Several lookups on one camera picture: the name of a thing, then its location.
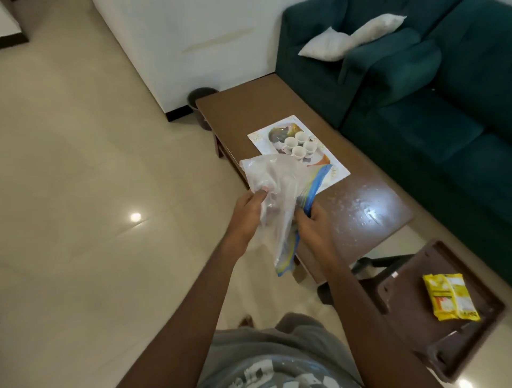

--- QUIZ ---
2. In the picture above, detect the person's right hand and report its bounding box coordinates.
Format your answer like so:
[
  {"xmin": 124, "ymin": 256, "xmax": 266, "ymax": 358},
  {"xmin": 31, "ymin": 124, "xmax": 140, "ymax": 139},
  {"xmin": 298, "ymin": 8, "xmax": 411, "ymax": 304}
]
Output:
[{"xmin": 294, "ymin": 201, "xmax": 341, "ymax": 272}]

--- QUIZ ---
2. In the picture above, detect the person's left hand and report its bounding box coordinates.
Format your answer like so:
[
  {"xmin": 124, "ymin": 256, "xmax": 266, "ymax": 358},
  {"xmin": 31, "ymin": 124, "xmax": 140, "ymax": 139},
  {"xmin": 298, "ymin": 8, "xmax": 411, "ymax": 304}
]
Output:
[{"xmin": 222, "ymin": 188, "xmax": 269, "ymax": 256}]

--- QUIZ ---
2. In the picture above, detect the clear zip plastic bag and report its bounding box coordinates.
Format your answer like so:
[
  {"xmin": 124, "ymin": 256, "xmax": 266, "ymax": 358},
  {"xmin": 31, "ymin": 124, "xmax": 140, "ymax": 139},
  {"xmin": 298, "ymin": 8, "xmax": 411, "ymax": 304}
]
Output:
[{"xmin": 239, "ymin": 153, "xmax": 333, "ymax": 277}]

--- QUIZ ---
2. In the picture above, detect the white floral placemat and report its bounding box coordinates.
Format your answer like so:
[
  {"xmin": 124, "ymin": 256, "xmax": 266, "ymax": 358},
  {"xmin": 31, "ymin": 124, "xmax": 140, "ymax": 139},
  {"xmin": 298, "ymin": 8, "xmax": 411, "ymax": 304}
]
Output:
[{"xmin": 247, "ymin": 115, "xmax": 351, "ymax": 195}]

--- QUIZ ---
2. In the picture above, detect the person's left forearm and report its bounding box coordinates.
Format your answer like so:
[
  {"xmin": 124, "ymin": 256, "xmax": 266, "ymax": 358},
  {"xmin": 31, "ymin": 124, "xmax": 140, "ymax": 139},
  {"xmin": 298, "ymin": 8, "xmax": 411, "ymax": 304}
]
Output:
[{"xmin": 118, "ymin": 239, "xmax": 245, "ymax": 388}]

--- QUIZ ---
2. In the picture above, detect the person's right forearm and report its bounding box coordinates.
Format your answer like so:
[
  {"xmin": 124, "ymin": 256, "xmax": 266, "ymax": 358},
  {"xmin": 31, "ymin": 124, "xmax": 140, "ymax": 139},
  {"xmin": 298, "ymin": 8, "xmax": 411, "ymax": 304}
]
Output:
[{"xmin": 324, "ymin": 260, "xmax": 441, "ymax": 388}]

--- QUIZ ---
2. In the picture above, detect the person's grey shirt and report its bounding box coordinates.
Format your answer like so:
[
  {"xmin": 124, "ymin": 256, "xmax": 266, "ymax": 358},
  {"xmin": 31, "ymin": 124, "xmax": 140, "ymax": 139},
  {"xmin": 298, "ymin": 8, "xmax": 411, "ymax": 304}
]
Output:
[{"xmin": 198, "ymin": 313, "xmax": 365, "ymax": 388}]

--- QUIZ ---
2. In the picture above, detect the leaf print serving tray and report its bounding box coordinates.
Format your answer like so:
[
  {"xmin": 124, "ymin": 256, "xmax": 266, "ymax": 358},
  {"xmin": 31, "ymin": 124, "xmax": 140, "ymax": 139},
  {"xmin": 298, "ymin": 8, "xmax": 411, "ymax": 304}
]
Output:
[{"xmin": 268, "ymin": 123, "xmax": 333, "ymax": 167}]

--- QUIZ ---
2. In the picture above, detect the brown wooden table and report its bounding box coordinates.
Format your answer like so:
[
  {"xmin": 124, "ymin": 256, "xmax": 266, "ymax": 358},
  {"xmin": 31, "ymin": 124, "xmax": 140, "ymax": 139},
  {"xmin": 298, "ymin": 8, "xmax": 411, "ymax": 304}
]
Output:
[{"xmin": 195, "ymin": 74, "xmax": 414, "ymax": 285}]

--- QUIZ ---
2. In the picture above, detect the brown plastic stool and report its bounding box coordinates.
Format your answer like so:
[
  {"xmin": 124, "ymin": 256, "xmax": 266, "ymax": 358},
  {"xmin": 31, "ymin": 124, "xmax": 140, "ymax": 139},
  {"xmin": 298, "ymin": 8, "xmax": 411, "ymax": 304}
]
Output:
[{"xmin": 318, "ymin": 239, "xmax": 507, "ymax": 384}]

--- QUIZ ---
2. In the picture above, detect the dark round waste bin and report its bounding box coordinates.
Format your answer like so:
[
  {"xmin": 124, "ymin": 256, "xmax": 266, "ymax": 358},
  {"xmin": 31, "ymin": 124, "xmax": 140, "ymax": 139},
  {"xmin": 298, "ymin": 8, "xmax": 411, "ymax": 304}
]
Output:
[{"xmin": 187, "ymin": 87, "xmax": 220, "ymax": 132}]

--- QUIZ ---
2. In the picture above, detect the long green sofa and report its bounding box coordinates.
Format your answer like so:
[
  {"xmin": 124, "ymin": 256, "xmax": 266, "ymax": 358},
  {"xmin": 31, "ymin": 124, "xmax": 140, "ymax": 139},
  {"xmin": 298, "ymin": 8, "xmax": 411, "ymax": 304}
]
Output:
[{"xmin": 340, "ymin": 0, "xmax": 512, "ymax": 287}]

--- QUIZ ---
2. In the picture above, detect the green armchair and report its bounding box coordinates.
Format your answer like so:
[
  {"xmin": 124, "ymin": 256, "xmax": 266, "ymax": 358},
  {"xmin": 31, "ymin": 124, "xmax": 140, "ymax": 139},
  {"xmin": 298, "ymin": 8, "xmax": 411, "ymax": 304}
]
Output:
[{"xmin": 276, "ymin": 0, "xmax": 423, "ymax": 128}]

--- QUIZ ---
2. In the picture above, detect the white pillow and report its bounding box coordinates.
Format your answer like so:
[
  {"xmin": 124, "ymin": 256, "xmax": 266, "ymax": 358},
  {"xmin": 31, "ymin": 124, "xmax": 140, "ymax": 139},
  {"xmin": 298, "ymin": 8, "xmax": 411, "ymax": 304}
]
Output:
[{"xmin": 298, "ymin": 13, "xmax": 408, "ymax": 63}]

